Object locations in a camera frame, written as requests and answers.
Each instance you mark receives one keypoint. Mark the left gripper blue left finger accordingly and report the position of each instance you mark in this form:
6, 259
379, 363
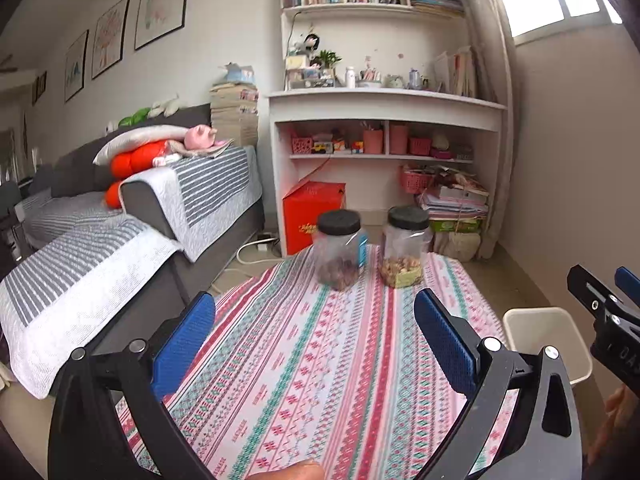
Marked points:
171, 363

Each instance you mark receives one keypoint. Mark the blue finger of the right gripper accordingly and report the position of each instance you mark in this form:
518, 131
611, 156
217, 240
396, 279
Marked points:
605, 307
628, 283

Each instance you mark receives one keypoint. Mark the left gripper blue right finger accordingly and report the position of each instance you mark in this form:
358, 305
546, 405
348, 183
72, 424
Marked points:
452, 341

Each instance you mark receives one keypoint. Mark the white trash bin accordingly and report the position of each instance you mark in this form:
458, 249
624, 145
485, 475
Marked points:
528, 330

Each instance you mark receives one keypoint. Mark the right hand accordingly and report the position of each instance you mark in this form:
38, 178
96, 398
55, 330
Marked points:
618, 409

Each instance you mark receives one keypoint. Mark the left hand thumb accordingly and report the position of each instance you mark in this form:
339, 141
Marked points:
304, 470

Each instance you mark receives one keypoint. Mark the striped patterned tablecloth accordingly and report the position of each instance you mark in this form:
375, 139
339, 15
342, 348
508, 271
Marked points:
293, 370

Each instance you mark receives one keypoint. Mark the jar with pistachios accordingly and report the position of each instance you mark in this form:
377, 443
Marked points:
406, 239

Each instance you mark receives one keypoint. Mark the pile of papers and books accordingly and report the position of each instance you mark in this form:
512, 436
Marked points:
454, 201

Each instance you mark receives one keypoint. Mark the grey sofa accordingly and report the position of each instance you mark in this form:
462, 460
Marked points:
98, 286

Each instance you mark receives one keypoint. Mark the jar with brown nuts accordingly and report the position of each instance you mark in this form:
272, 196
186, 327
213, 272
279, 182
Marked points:
340, 248

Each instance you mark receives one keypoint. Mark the pink basket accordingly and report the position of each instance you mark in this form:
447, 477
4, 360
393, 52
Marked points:
415, 181

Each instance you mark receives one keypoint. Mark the striped grey sofa cover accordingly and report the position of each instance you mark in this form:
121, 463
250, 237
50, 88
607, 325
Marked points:
197, 200

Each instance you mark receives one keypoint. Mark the red gift box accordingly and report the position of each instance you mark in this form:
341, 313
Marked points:
303, 206

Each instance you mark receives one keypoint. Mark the orange cushion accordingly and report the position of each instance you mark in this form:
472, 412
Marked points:
126, 164

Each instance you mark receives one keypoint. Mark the pink storage bucket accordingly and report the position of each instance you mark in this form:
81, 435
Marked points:
373, 141

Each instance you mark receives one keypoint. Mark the pink pig plush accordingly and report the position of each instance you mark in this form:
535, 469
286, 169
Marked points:
199, 138

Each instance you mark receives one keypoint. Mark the white pillow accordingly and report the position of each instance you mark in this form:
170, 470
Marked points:
135, 138

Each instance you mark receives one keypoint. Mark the stack of books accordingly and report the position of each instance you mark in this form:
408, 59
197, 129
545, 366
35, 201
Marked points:
234, 112

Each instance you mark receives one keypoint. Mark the white bookshelf unit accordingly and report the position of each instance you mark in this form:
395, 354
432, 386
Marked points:
487, 122

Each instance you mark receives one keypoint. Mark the framed picture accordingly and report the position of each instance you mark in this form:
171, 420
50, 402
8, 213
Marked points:
157, 19

